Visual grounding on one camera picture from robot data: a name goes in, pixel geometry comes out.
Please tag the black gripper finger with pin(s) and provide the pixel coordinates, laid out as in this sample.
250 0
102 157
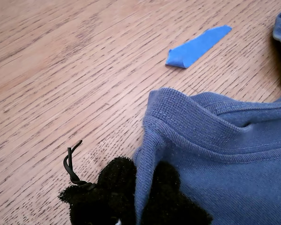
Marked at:
168 199
107 187

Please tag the blue printed T-shirt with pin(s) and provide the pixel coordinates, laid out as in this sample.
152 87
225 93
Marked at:
224 164

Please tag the short blue tape piece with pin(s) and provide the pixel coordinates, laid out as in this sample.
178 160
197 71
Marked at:
194 47

